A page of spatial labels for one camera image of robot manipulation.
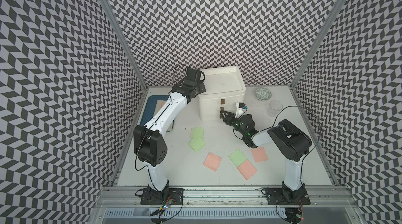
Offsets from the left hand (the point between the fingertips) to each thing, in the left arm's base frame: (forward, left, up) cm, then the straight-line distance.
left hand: (200, 87), depth 86 cm
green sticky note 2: (-23, +3, -24) cm, 33 cm away
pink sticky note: (-28, -33, -27) cm, 51 cm away
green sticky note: (-16, +3, -22) cm, 28 cm away
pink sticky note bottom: (-36, -25, -26) cm, 51 cm away
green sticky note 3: (-30, -20, -25) cm, 44 cm away
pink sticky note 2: (-32, -6, -25) cm, 41 cm away
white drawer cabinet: (-1, -14, 0) cm, 14 cm away
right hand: (-8, -12, -15) cm, 20 cm away
